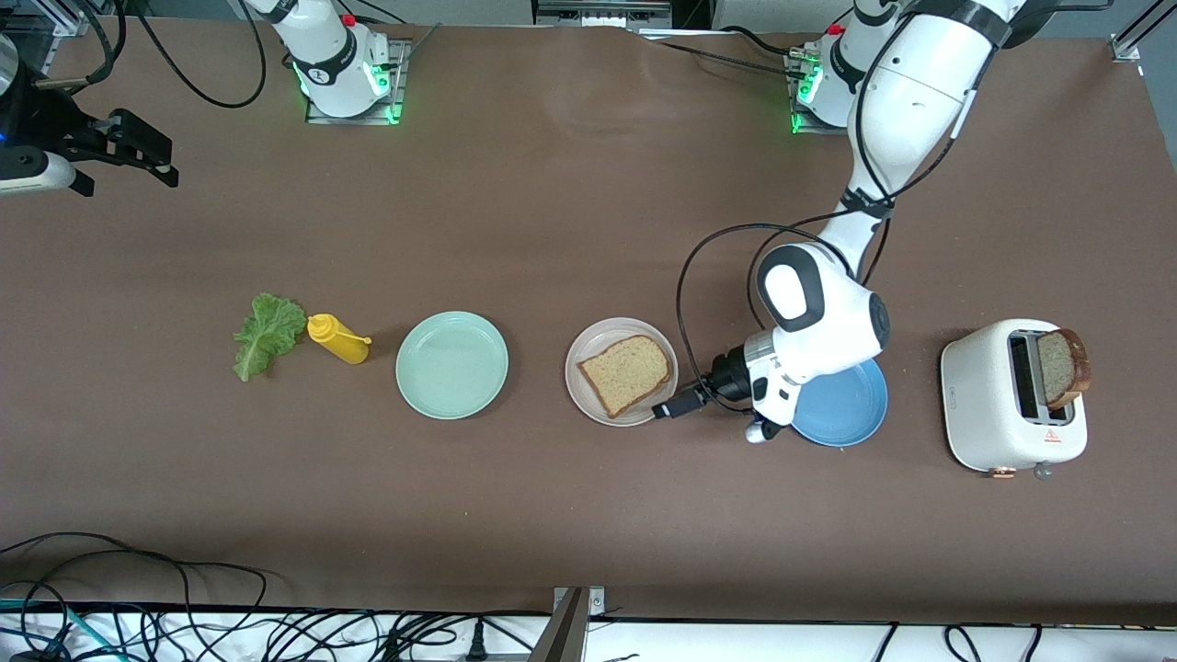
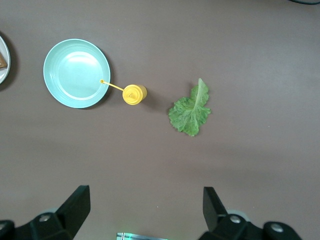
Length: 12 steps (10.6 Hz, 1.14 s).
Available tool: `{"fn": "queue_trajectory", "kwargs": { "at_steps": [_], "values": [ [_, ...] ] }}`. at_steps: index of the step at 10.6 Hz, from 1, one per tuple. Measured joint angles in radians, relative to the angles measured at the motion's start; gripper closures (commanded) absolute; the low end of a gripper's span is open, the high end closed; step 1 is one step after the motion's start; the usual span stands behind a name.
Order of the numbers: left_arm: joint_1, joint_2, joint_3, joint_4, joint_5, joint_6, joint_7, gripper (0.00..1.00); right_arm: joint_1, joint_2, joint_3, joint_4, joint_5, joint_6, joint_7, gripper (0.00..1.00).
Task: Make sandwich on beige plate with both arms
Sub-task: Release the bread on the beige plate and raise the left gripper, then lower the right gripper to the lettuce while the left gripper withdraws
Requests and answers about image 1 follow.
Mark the metal bracket post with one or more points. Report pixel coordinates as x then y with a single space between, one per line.
570 625

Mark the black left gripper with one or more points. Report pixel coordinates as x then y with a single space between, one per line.
729 375

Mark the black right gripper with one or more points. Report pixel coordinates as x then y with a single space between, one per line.
48 124

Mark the brown bread slice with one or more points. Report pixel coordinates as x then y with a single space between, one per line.
625 372
1059 368

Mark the aluminium frame profile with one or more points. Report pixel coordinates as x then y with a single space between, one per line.
1124 46

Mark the yellow mustard squeeze bottle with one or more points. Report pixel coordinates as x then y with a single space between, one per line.
338 342

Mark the mint green plate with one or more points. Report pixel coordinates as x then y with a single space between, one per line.
451 365

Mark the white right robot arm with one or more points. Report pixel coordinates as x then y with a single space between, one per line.
331 55

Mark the green lettuce leaf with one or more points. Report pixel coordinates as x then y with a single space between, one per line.
267 336

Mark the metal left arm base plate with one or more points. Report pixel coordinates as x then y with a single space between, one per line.
805 124

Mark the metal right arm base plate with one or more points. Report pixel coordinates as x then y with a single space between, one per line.
395 92

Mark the white two-slot toaster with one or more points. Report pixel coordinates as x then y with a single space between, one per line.
984 395

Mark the blue plate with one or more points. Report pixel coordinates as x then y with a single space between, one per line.
846 414

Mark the black power plug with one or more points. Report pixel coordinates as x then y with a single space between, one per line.
476 644

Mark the black metal device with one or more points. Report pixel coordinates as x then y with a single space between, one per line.
602 11

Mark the beige plate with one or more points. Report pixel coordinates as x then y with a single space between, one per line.
644 409

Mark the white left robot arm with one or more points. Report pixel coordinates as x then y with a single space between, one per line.
910 101

